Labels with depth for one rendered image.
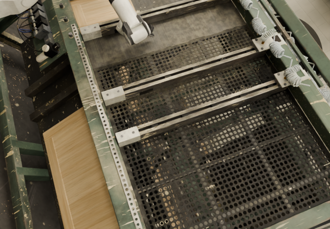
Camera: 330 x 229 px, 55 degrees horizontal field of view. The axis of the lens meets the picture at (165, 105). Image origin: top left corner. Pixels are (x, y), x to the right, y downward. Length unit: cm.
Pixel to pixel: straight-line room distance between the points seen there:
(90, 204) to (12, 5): 122
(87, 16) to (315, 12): 591
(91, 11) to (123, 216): 139
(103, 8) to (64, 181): 121
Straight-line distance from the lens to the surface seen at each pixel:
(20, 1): 194
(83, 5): 238
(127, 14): 167
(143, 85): 186
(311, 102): 199
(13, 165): 224
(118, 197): 166
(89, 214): 207
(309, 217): 180
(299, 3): 775
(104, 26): 215
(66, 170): 221
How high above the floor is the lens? 172
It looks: 17 degrees down
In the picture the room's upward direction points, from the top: 59 degrees clockwise
